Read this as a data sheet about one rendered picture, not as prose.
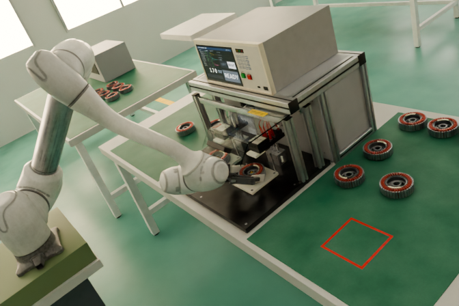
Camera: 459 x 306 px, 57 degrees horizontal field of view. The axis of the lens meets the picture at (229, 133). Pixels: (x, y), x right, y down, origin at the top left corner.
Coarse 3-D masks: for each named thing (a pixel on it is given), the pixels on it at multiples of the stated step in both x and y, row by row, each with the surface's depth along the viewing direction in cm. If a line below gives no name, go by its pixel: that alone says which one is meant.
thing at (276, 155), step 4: (276, 148) 180; (280, 148) 179; (268, 152) 179; (272, 152) 178; (276, 152) 177; (280, 152) 176; (284, 152) 177; (268, 156) 181; (276, 156) 176; (284, 156) 178; (268, 160) 182; (276, 160) 177; (280, 160) 177; (284, 160) 178; (276, 164) 179; (280, 164) 177
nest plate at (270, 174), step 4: (268, 172) 174; (272, 172) 173; (276, 172) 172; (268, 176) 171; (272, 176) 171; (276, 176) 172; (264, 180) 170; (268, 180) 170; (232, 184) 176; (236, 184) 173; (240, 184) 172; (244, 184) 172; (248, 184) 171; (256, 184) 169; (260, 184) 168; (264, 184) 169; (240, 188) 171; (244, 188) 170; (248, 188) 169; (252, 188) 168; (256, 188) 167; (260, 188) 168; (248, 192) 168; (252, 192) 166
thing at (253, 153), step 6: (270, 132) 178; (282, 132) 176; (258, 138) 172; (264, 138) 171; (276, 138) 173; (252, 144) 170; (258, 144) 168; (264, 144) 170; (270, 144) 172; (276, 144) 175; (252, 150) 173; (258, 150) 169; (264, 150) 170; (252, 156) 171; (258, 156) 170
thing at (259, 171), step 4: (248, 164) 177; (252, 164) 176; (256, 164) 176; (260, 164) 174; (244, 168) 176; (248, 168) 176; (252, 168) 176; (256, 168) 175; (260, 168) 172; (264, 168) 173; (240, 172) 173; (244, 172) 174; (248, 172) 174; (256, 172) 174; (260, 172) 169; (264, 172) 171
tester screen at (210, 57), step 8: (200, 48) 180; (208, 48) 175; (216, 48) 170; (224, 48) 166; (208, 56) 178; (216, 56) 173; (224, 56) 168; (232, 56) 164; (208, 64) 182; (216, 64) 177; (208, 72) 185; (224, 80) 178
